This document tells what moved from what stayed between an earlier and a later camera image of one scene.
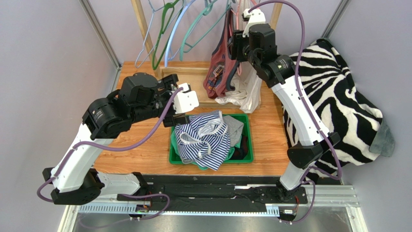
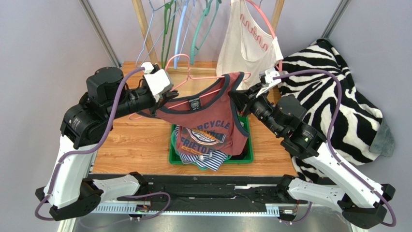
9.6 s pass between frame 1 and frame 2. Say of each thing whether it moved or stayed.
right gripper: moved
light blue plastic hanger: moved
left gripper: moved
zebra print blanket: stayed
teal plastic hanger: moved
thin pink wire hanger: moved
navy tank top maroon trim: stayed
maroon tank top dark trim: moved
